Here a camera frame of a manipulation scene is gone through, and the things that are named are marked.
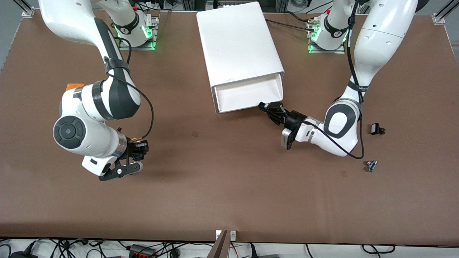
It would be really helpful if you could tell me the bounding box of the brown wooden beam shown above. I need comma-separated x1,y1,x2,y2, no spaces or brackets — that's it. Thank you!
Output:
207,230,230,258

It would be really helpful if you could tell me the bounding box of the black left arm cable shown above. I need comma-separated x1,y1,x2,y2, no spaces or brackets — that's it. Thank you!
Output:
303,0,365,160

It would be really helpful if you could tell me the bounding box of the white drawer cabinet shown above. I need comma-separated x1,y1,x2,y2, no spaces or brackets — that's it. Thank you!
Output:
196,1,285,114

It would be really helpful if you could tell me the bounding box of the black cable on table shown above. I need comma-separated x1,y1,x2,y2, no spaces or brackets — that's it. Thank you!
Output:
266,19,313,32

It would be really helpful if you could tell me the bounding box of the white drawer with black slot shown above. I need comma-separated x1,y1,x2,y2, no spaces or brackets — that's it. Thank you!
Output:
212,73,285,114

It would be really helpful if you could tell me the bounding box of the black power strip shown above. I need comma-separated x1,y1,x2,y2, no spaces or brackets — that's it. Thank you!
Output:
129,244,156,258

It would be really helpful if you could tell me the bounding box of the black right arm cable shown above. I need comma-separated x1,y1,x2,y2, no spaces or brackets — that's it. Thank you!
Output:
104,36,155,140

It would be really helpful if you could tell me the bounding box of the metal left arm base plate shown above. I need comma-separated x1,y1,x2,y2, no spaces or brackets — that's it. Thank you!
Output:
308,18,347,54

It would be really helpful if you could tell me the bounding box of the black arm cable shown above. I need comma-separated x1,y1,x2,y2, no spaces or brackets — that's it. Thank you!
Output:
303,0,365,160
104,36,155,140

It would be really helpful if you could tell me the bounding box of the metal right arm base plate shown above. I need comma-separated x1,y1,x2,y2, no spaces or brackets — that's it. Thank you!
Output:
118,13,160,51

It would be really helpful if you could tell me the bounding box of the small white bracket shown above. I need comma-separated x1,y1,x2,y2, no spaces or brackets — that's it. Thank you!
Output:
215,230,237,241

